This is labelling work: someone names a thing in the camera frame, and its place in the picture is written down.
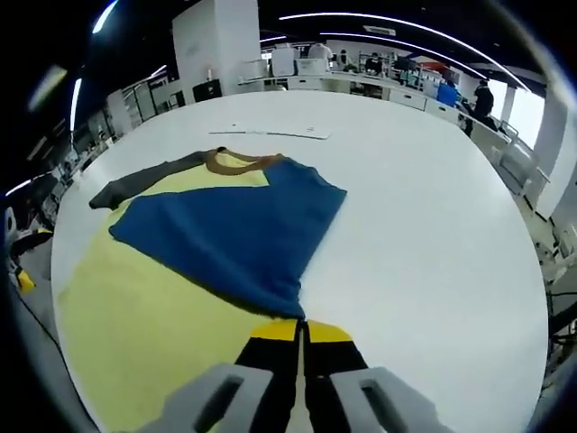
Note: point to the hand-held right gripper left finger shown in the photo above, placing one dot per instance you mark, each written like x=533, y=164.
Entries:
x=225, y=401

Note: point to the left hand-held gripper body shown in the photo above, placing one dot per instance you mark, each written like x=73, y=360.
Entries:
x=11, y=225

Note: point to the white square pillar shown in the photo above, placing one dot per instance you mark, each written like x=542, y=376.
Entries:
x=216, y=45

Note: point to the blue bin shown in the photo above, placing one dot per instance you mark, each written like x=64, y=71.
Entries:
x=448, y=94

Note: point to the yellow blue brown garment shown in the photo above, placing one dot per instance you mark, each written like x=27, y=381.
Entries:
x=225, y=234

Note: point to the white ceiling light strip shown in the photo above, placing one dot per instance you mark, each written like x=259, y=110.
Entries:
x=76, y=104
x=104, y=17

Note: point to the white counter with drawers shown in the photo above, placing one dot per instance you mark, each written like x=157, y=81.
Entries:
x=405, y=97

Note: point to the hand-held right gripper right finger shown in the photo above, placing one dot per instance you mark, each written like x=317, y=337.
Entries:
x=369, y=401

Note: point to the white storage box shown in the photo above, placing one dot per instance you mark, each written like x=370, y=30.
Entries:
x=310, y=67

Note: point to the curved white ceiling light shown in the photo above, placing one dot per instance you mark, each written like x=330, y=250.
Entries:
x=383, y=19

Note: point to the thin white template sheet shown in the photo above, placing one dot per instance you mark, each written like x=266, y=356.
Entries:
x=293, y=132

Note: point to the white box appliance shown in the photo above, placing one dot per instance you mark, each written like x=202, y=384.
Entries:
x=283, y=62

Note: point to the black cabinet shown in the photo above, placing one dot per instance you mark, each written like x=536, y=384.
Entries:
x=207, y=90

